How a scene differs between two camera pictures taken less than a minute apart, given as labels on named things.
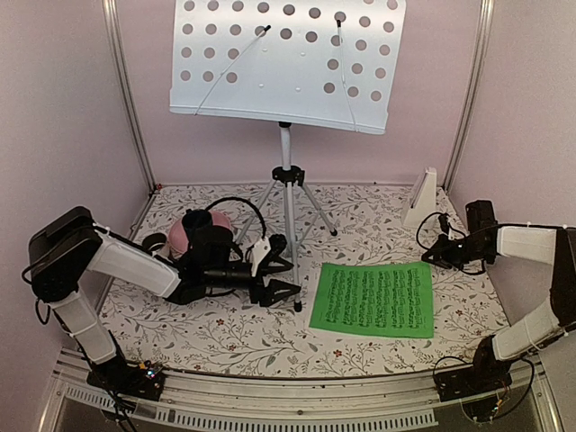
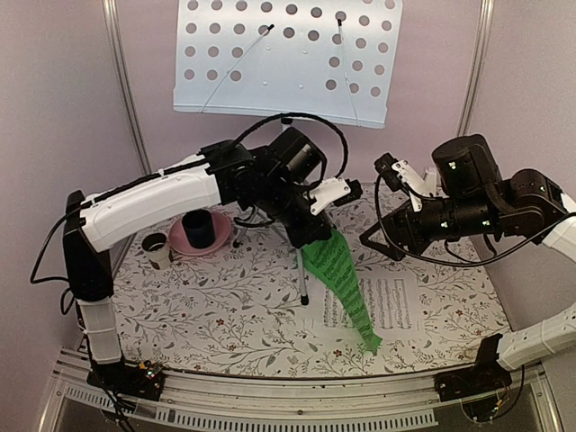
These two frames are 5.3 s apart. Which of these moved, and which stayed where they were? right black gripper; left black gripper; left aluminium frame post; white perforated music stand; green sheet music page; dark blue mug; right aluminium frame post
Moved: green sheet music page; right black gripper; left black gripper
Stayed: left aluminium frame post; right aluminium frame post; white perforated music stand; dark blue mug
